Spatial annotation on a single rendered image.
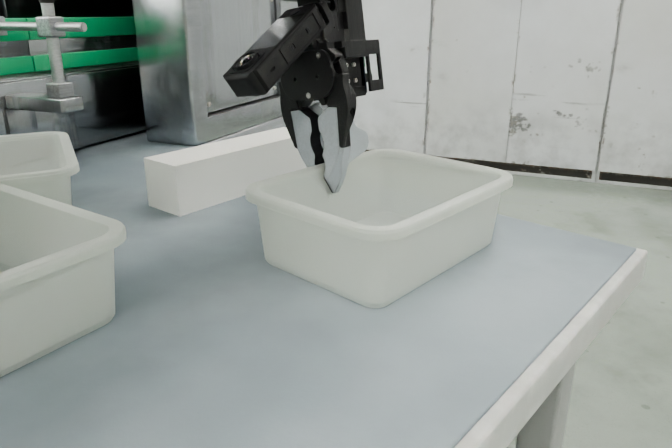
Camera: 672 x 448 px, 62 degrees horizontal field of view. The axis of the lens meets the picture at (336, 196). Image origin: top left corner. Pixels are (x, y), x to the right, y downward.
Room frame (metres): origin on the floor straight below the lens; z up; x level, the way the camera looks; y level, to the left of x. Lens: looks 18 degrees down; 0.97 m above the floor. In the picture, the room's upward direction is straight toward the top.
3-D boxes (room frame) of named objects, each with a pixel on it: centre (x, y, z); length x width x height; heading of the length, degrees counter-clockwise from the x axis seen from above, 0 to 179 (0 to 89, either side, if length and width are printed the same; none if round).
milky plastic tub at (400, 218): (0.51, -0.05, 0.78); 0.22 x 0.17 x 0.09; 137
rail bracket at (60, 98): (0.80, 0.41, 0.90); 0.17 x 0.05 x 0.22; 68
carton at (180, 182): (0.72, 0.13, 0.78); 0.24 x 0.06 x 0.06; 141
